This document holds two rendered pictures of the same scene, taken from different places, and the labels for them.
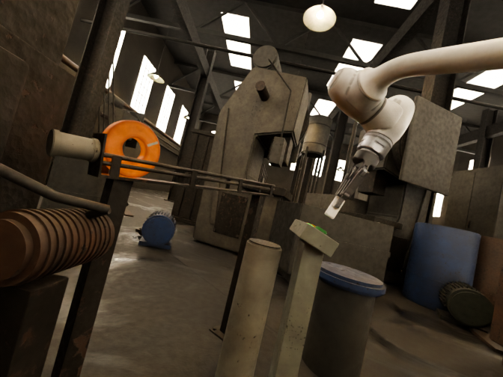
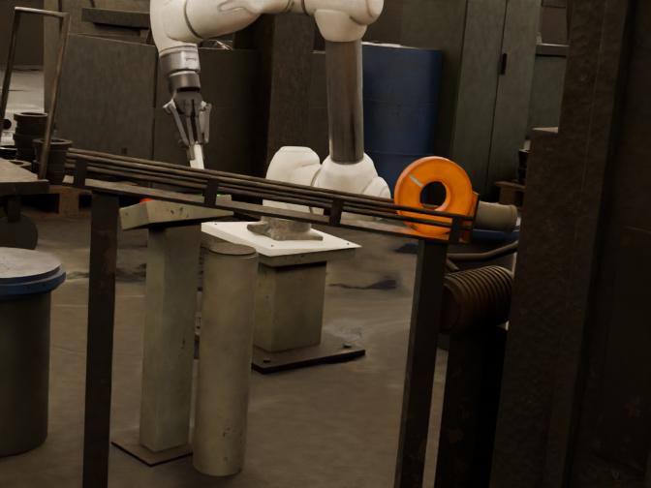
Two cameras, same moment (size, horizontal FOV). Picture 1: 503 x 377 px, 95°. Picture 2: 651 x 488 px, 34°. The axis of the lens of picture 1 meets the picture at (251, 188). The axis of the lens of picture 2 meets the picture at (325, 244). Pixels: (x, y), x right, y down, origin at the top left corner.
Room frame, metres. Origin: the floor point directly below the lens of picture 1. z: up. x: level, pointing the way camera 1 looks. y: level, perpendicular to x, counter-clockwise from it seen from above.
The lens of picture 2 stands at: (2.38, 1.64, 1.06)
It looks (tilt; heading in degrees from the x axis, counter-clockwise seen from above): 12 degrees down; 222
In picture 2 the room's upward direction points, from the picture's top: 5 degrees clockwise
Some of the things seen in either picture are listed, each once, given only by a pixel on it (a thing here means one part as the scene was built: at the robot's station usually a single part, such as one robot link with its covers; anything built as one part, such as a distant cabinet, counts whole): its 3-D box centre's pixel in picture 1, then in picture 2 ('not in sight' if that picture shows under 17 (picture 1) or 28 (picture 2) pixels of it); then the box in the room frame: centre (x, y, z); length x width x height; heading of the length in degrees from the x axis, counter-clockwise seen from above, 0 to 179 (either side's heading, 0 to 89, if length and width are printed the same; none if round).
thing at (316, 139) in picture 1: (308, 173); not in sight; (8.86, -2.01, 2.25); 0.92 x 0.92 x 4.50
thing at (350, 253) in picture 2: not in sight; (283, 244); (0.03, -0.66, 0.33); 0.32 x 0.32 x 0.04; 83
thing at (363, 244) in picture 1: (320, 243); not in sight; (2.55, -0.88, 0.39); 1.03 x 0.83 x 0.77; 102
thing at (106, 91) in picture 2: not in sight; (200, 115); (-1.49, -2.85, 0.43); 1.23 x 0.93 x 0.87; 175
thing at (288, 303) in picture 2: not in sight; (279, 298); (0.03, -0.66, 0.16); 0.40 x 0.40 x 0.31; 83
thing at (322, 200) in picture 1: (327, 226); not in sight; (4.18, -1.50, 0.55); 1.10 x 0.53 x 1.10; 17
